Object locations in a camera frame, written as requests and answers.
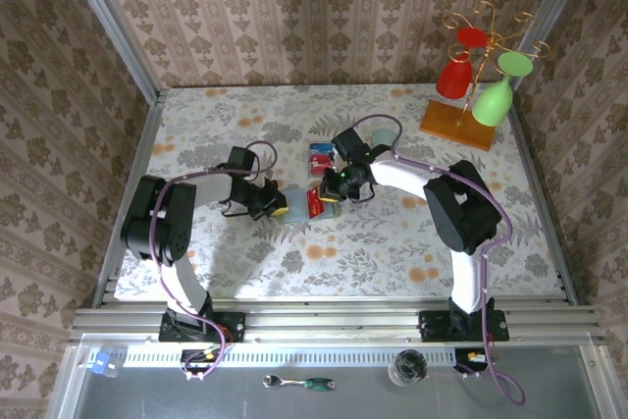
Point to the green card holder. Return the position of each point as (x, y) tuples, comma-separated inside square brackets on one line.
[(297, 205)]

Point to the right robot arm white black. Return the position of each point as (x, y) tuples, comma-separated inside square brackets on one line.
[(397, 176)]

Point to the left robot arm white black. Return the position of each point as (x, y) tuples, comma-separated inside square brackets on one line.
[(213, 188)]

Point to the clear acrylic tray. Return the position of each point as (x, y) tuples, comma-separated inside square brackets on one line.
[(310, 164)]

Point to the pale teal plastic glass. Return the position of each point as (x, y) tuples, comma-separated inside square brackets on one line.
[(383, 138)]

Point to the red wine glass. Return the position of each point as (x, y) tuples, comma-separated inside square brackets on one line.
[(454, 78)]

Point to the green wine glass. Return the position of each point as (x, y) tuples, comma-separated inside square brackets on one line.
[(490, 105)]

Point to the clear glass jar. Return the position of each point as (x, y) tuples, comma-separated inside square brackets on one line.
[(407, 367)]

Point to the grey metal shelf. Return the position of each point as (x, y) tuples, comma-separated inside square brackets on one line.
[(353, 404)]

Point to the blue white plastic connector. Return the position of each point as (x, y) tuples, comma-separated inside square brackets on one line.
[(100, 362)]

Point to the aluminium side rail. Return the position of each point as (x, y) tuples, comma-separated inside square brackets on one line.
[(144, 144), (543, 208)]

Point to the aluminium frame beam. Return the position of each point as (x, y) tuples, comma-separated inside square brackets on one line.
[(333, 323)]

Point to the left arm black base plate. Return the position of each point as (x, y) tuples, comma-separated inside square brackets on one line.
[(235, 326)]

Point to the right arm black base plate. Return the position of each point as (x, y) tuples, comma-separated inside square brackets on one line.
[(500, 326)]

